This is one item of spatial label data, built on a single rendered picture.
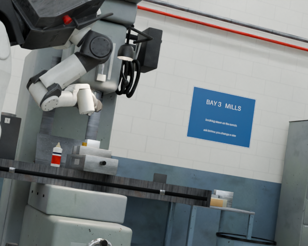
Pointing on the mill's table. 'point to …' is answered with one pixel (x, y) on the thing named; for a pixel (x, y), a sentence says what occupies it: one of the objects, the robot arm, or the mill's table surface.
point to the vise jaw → (93, 152)
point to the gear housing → (119, 11)
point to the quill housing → (113, 27)
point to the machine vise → (91, 163)
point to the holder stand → (8, 136)
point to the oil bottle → (56, 155)
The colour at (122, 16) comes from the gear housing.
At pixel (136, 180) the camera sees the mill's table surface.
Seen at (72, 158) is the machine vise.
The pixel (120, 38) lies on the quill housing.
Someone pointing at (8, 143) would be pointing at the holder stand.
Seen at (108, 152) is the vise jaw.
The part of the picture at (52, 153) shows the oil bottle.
